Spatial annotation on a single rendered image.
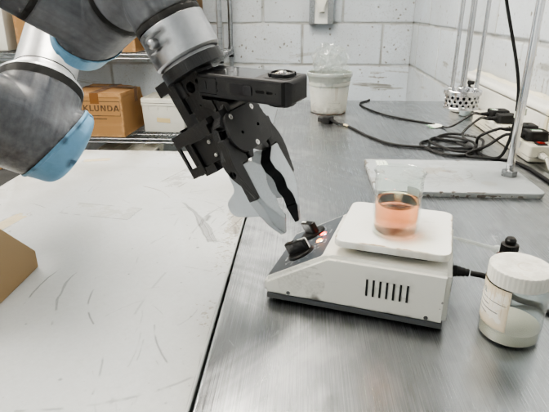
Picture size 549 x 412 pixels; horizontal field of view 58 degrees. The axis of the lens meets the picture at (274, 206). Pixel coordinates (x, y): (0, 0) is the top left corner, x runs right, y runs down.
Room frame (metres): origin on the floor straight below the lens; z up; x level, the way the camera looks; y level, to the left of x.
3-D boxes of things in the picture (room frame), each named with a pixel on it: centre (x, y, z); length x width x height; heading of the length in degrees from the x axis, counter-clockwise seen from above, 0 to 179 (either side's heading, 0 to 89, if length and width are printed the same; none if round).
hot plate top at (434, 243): (0.51, -0.14, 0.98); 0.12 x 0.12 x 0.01; 71
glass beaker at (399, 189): (0.49, -0.13, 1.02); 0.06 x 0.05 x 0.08; 153
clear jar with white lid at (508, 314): (0.43, -0.24, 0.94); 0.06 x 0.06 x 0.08
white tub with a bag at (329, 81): (1.59, -0.17, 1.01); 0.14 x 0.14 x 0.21
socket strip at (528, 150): (1.23, -0.59, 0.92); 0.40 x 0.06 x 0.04; 177
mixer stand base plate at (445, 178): (0.93, -0.34, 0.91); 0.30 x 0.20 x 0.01; 87
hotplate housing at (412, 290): (0.52, -0.11, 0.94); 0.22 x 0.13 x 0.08; 71
